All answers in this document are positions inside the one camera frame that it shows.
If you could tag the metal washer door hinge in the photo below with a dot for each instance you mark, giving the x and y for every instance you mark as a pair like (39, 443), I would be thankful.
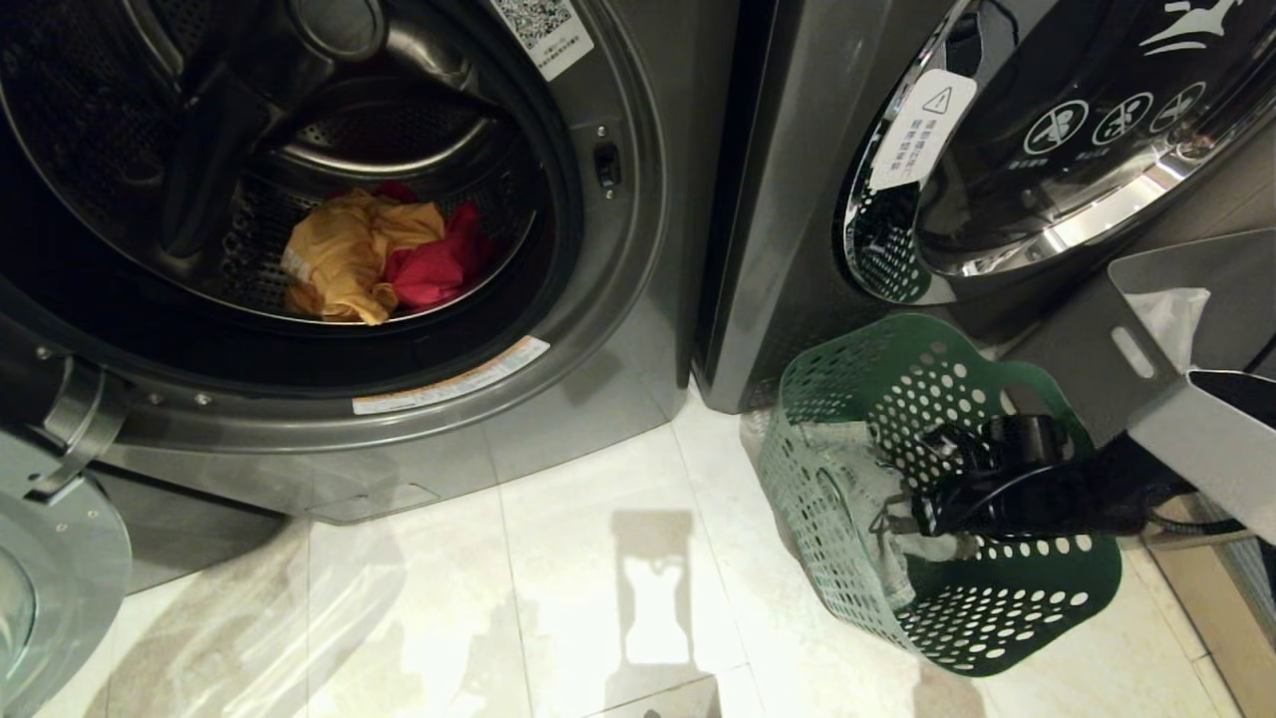
(85, 419)

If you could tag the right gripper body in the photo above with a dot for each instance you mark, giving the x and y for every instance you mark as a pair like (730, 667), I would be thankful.
(957, 511)

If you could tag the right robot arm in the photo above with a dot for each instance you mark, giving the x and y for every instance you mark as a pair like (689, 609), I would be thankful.
(1097, 494)

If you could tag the chrome-ringed black washer door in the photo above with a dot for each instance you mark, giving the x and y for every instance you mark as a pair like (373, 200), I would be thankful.
(1047, 199)

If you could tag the round grey washer door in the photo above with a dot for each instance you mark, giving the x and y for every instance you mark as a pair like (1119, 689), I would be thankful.
(60, 598)

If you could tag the white code sticker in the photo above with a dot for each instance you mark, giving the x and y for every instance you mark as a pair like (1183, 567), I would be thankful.
(543, 30)

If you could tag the yellow garment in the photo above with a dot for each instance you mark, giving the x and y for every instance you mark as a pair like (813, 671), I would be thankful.
(344, 249)

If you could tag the grey front-load washing machine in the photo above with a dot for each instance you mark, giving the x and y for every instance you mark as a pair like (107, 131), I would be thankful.
(638, 299)

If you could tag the pale grey cloth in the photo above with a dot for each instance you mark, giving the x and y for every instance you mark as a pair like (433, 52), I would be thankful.
(847, 479)

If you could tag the black door latch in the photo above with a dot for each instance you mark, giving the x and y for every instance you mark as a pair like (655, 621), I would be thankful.
(607, 166)

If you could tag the dark grey washing machine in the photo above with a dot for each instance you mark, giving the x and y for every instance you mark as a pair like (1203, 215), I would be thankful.
(788, 199)

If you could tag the green perforated laundry basket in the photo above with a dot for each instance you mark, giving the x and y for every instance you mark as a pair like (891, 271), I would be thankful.
(997, 620)

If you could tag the red garment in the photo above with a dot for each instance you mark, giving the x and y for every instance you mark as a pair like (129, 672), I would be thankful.
(436, 271)

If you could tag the orange and white warning sticker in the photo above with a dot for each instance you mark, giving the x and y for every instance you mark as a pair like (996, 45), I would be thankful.
(454, 379)

